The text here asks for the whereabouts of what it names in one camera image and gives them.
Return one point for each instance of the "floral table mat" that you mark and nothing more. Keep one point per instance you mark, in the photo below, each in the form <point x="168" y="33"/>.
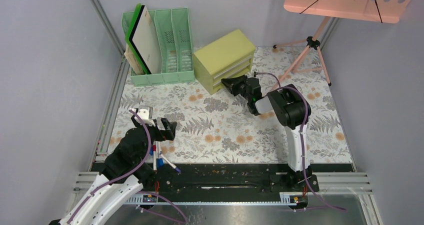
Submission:
<point x="218" y="128"/>

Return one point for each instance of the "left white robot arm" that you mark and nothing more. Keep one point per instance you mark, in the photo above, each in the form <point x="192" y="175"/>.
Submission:
<point x="124" y="174"/>

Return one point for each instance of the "aluminium rail frame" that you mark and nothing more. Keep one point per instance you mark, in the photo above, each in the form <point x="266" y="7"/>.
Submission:
<point x="104" y="135"/>

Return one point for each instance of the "green clip file folder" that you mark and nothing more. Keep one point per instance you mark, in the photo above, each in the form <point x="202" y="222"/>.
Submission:
<point x="130" y="35"/>

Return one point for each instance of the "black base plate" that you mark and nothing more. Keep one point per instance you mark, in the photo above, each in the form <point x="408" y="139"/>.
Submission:
<point x="228" y="183"/>

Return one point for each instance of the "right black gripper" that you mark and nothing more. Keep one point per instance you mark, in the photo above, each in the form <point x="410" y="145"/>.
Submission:
<point x="232" y="84"/>

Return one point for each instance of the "mint green file organizer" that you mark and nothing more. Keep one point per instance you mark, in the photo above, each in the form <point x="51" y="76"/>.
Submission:
<point x="173" y="30"/>

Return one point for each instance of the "white blue marker pen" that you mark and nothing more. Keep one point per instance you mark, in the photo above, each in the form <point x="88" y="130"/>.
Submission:
<point x="171" y="164"/>

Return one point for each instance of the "green Treehouse book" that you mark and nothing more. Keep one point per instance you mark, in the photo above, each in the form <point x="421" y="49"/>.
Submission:
<point x="130" y="64"/>

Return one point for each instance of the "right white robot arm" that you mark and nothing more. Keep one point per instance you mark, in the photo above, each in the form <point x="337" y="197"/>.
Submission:
<point x="289" y="106"/>

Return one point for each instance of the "pink music stand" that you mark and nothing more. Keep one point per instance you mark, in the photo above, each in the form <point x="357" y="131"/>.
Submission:
<point x="376" y="44"/>

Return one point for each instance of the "purple cartoon book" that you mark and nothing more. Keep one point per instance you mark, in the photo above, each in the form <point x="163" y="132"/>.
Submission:
<point x="132" y="62"/>

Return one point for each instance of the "white perforated board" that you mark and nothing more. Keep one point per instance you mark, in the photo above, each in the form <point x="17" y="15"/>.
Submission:
<point x="146" y="41"/>

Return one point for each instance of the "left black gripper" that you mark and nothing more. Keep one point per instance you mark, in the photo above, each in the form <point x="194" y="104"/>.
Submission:
<point x="168" y="133"/>

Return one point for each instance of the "white red marker pen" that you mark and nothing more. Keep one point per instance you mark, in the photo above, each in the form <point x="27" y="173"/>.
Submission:
<point x="154" y="156"/>

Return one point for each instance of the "yellow-green drawer cabinet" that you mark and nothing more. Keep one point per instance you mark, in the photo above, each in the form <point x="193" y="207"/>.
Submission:
<point x="227" y="57"/>

